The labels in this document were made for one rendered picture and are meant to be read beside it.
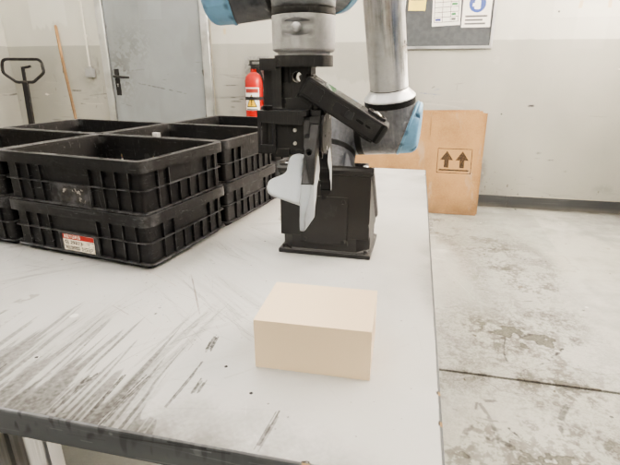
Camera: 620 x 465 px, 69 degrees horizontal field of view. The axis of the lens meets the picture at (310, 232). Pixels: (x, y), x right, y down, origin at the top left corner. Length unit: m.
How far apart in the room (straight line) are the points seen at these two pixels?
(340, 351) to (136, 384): 0.28
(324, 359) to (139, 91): 4.25
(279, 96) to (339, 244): 0.50
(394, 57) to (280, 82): 0.50
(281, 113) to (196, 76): 3.89
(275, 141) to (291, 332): 0.25
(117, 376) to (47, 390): 0.08
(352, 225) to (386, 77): 0.32
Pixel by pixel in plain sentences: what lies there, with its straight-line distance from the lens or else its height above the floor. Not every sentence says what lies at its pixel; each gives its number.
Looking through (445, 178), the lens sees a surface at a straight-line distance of 3.86.
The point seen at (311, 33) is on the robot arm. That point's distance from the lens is 0.55.
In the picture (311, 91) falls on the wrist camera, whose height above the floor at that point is 1.07.
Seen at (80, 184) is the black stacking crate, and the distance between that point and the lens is 1.06.
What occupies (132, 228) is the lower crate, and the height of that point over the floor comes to 0.79.
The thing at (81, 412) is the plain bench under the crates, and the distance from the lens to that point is 0.66.
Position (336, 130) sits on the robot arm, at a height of 0.96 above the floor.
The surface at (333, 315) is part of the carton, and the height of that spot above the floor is 0.78.
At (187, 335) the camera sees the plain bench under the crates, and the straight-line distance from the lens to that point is 0.76.
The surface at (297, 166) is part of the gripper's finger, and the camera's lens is 0.55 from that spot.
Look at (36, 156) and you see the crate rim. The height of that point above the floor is 0.92.
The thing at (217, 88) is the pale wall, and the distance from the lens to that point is 4.38.
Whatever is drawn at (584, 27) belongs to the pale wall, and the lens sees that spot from 4.18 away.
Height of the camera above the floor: 1.09
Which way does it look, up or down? 20 degrees down
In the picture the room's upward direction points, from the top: straight up
